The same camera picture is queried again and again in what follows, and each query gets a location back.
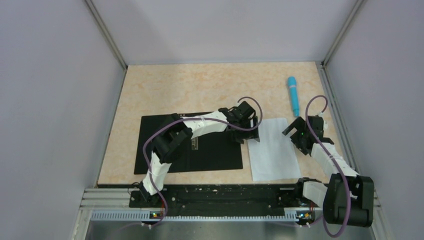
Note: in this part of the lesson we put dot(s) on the turquoise marker pen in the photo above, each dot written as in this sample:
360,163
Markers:
293,93

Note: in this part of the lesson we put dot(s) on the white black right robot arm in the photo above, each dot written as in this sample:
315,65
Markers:
348,198

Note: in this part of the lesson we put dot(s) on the red and black folder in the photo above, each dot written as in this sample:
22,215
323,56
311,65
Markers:
211,152

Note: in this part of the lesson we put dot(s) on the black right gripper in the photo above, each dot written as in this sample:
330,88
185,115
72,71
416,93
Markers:
299,124

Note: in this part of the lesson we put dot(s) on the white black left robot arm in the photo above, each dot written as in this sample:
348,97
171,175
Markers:
165,145

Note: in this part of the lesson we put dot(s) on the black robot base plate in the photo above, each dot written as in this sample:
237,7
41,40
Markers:
224,200

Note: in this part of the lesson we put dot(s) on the aluminium frame rail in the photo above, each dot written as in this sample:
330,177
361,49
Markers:
111,203

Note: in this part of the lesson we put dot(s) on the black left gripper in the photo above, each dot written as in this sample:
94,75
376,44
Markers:
248,135

